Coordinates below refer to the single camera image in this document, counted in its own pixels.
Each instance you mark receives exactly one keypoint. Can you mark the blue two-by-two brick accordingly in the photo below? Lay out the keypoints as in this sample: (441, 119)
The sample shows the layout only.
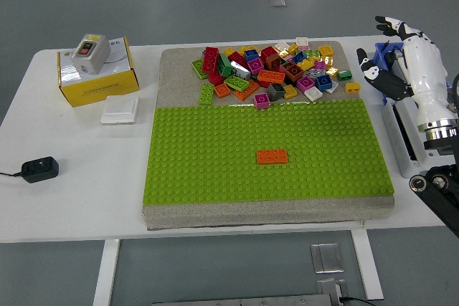
(251, 54)
(324, 82)

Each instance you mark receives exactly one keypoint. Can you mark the green studded baseplate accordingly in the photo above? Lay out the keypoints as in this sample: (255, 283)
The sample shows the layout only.
(201, 162)

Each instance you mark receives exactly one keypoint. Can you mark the steel floor bar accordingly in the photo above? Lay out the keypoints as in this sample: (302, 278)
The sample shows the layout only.
(244, 300)

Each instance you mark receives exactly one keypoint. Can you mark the grey enclosure with dark window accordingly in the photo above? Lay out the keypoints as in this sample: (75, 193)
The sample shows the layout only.
(401, 134)

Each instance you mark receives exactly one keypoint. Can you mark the lime green brick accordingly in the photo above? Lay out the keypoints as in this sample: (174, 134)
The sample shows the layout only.
(312, 53)
(198, 68)

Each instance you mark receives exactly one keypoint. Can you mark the orange two-by-two brick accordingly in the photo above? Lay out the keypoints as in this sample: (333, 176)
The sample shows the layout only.
(222, 90)

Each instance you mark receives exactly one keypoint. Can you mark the yellow white cardboard box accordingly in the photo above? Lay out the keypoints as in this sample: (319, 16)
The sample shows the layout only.
(100, 87)

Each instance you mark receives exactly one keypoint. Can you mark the red two-by-two brick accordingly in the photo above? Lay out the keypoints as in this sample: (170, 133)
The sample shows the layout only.
(268, 51)

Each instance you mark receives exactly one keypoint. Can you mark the small green brick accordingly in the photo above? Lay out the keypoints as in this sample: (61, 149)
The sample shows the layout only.
(345, 75)

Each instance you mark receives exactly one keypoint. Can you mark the metal floor plate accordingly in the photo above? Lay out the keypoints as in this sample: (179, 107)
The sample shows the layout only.
(330, 288)
(327, 257)

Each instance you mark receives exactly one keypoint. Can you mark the dark grey brick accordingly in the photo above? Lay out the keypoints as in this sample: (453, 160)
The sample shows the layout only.
(276, 91)

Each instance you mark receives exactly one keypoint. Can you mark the grey push-button switch box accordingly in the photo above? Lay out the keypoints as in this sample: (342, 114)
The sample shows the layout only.
(95, 58)

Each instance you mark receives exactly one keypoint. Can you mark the magenta two-by-two brick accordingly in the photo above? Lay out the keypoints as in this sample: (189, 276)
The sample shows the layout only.
(262, 101)
(305, 84)
(255, 66)

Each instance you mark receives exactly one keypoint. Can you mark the white table leg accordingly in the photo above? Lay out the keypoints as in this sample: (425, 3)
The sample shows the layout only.
(367, 266)
(105, 273)

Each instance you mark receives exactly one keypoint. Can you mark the red two-by-four brick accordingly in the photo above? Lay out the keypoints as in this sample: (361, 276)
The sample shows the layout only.
(211, 59)

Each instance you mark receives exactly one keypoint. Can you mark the small grey floor plate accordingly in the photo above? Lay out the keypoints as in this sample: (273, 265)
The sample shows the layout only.
(277, 2)

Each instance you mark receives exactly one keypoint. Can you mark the white wall switch plate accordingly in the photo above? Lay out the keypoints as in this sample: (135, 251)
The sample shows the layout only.
(120, 109)

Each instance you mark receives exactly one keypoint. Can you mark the small yellow brick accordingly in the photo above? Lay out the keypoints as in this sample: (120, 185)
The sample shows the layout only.
(353, 87)

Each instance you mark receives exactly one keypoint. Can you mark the small magenta brick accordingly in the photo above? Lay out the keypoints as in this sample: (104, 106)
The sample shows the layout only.
(319, 65)

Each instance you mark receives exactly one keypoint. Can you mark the pink brick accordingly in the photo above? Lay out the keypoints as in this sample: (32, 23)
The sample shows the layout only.
(304, 47)

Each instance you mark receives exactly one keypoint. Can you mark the orange two-by-four brick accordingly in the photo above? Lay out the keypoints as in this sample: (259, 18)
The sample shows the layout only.
(272, 157)

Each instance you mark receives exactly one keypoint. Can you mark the grey-brown mat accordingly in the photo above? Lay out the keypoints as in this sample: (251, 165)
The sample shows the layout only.
(175, 69)

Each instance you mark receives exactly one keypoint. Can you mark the blue plastic bin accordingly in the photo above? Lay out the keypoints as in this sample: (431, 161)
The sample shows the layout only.
(380, 56)

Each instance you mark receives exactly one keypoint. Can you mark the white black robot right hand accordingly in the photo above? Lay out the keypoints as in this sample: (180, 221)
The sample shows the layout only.
(428, 76)

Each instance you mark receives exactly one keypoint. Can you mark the light grey brick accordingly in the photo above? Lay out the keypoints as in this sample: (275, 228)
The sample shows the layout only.
(315, 73)

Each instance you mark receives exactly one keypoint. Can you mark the white two-by-two brick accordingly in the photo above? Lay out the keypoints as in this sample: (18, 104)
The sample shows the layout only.
(313, 94)

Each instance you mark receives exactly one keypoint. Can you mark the yellow two-by-two brick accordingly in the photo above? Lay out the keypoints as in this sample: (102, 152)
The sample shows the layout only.
(289, 91)

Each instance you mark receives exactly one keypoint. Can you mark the grey metal box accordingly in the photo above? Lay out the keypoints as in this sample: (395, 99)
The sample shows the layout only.
(397, 64)

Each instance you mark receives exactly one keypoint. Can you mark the brown two-by-two brick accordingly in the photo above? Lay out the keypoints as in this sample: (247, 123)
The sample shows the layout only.
(294, 72)
(273, 61)

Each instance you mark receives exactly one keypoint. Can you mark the dark green brick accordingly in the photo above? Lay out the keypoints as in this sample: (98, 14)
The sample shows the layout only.
(224, 64)

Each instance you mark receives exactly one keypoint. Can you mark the orange long brick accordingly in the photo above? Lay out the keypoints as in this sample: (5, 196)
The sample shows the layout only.
(248, 91)

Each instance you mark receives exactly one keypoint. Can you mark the black power adapter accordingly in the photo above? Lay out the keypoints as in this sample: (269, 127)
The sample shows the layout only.
(40, 170)

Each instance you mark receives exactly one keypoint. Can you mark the grey long brick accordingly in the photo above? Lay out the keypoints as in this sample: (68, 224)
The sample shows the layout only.
(241, 69)

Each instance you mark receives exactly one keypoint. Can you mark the orange-yellow brick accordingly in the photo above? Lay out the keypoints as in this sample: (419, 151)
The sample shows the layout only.
(326, 50)

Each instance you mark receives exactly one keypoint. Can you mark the lime two-by-three brick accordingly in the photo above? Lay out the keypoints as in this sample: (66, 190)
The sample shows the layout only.
(236, 82)

